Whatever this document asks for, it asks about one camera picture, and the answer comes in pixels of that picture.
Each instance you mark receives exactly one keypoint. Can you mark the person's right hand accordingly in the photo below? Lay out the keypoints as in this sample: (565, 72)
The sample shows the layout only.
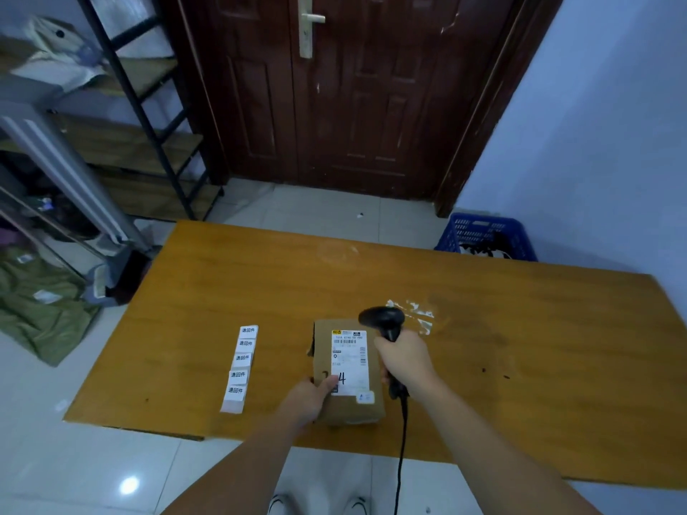
(403, 362)

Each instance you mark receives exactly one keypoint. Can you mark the person's left hand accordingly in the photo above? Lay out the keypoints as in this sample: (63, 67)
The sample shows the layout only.
(304, 399)

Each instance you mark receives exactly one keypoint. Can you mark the person's left thumb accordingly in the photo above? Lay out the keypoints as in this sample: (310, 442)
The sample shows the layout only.
(327, 383)

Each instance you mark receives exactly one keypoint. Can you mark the brown cardboard parcel box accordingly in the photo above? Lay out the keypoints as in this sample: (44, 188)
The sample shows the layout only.
(346, 372)

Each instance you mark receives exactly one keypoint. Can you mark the black barcode scanner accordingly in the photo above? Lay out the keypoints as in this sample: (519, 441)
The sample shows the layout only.
(387, 337)

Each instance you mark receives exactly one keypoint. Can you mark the person's left forearm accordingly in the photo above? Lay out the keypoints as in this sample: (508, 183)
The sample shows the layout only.
(241, 466)

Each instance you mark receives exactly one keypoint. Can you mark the person's right forearm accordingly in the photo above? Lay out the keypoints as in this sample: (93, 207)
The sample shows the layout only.
(499, 455)

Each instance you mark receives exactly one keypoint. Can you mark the white shipping label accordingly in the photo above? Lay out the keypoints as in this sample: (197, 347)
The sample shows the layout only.
(351, 364)

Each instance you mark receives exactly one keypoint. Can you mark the strip of white stickers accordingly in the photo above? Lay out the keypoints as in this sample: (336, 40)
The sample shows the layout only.
(240, 368)

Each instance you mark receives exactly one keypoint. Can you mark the clear tape residue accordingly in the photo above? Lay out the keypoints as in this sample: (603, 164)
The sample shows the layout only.
(416, 315)

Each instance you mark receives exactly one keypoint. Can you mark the wooden table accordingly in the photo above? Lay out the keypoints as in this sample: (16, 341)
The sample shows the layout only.
(483, 359)

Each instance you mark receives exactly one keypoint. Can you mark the blue plastic crate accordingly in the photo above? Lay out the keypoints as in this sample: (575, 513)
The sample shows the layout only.
(486, 237)

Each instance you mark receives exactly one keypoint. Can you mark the dark brown wooden door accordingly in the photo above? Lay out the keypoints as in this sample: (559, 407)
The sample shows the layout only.
(365, 91)

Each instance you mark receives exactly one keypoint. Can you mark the green plastic mailing bag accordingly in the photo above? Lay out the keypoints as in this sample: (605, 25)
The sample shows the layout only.
(40, 308)

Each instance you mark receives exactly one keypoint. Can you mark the black metal shelf rack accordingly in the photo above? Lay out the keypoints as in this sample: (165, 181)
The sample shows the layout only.
(145, 128)

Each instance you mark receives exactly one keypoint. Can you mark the white cloth bag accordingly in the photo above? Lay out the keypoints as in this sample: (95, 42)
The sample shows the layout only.
(59, 56)

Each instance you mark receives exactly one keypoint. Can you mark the grey metal frame post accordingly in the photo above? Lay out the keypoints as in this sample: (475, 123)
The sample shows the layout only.
(64, 171)

